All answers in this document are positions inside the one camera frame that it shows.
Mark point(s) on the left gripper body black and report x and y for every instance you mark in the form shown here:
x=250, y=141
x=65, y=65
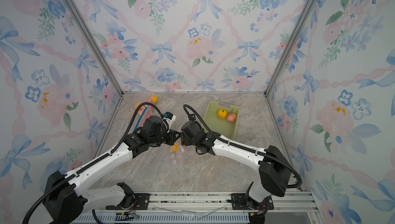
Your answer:
x=168, y=138

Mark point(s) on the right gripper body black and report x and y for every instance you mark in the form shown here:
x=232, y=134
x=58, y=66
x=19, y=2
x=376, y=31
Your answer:
x=186, y=141

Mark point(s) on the pink zipper clear bag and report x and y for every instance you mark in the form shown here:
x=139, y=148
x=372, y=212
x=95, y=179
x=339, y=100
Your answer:
x=177, y=154
x=136, y=98

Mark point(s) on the green plastic basket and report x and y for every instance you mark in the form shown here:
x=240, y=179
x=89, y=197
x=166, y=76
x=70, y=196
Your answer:
x=218, y=125

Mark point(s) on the yellow peach with leaf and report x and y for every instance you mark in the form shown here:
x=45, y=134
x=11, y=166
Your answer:
x=222, y=113

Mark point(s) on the pink peach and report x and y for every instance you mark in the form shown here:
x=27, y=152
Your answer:
x=231, y=118

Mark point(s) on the blue zipper clear bag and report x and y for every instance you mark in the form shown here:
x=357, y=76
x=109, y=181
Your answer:
x=143, y=114

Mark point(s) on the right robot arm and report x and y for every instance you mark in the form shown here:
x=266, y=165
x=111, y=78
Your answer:
x=272, y=167

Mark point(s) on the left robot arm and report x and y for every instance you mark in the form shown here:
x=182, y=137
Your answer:
x=68, y=195

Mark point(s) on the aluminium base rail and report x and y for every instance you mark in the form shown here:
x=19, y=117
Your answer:
x=197, y=208

